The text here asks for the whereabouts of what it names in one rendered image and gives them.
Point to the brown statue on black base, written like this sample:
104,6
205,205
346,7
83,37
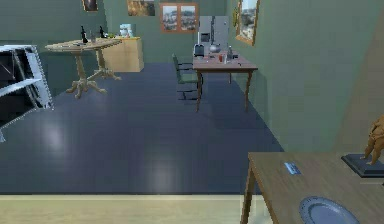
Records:
370,150

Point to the silver fridge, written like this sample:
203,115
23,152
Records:
215,30

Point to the wooden framed window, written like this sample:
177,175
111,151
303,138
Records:
248,20
179,17

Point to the green chair with black frame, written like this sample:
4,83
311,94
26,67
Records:
184,77

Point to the grey metal shelf unit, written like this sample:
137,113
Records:
31,81

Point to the black wine bottle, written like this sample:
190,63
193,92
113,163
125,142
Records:
101,32
83,35

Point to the light wooden cabinet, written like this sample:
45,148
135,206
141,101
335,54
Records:
126,55

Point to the silver kettle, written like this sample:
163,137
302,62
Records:
215,48

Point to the light wooden pedestal table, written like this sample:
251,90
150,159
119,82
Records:
80,46

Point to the brown wooden dining table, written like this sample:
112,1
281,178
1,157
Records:
221,65

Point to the grey blue plate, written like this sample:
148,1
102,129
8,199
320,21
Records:
325,211

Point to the red cup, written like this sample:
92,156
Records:
220,58

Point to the dark framed picture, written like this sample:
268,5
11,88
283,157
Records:
90,5

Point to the brown landscape picture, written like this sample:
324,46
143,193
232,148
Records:
140,8

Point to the clear glass bottle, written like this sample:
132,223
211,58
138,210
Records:
229,54

